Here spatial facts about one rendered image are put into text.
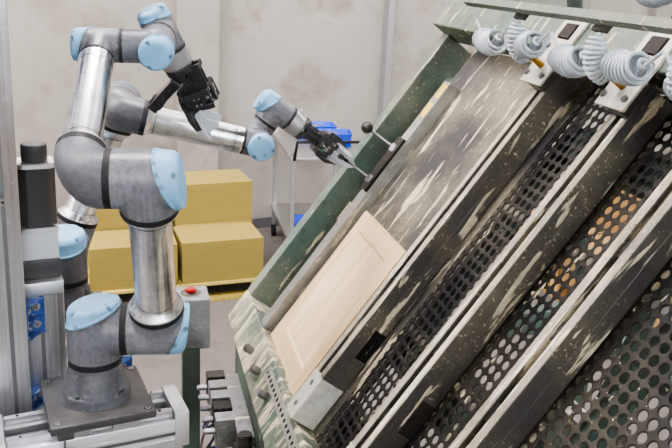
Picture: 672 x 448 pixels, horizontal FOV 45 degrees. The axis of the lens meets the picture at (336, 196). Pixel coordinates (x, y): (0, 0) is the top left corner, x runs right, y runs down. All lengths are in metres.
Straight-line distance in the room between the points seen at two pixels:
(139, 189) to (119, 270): 3.34
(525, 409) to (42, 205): 1.16
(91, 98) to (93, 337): 0.51
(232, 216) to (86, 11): 1.70
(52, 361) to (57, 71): 3.84
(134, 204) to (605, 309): 0.86
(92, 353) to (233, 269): 3.18
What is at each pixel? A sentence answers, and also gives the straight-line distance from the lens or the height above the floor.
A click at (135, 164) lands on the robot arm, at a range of 1.52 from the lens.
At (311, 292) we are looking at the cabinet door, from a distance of 2.45.
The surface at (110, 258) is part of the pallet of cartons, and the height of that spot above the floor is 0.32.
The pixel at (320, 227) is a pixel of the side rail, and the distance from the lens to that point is 2.73.
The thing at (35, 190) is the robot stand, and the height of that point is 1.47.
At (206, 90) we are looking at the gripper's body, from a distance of 1.95.
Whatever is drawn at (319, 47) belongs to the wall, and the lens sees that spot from 6.24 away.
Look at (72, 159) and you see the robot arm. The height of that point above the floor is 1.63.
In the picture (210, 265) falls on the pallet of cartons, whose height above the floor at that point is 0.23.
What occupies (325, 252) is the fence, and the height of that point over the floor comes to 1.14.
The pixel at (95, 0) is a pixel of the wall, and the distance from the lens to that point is 5.75.
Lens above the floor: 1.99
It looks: 16 degrees down
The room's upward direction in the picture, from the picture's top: 3 degrees clockwise
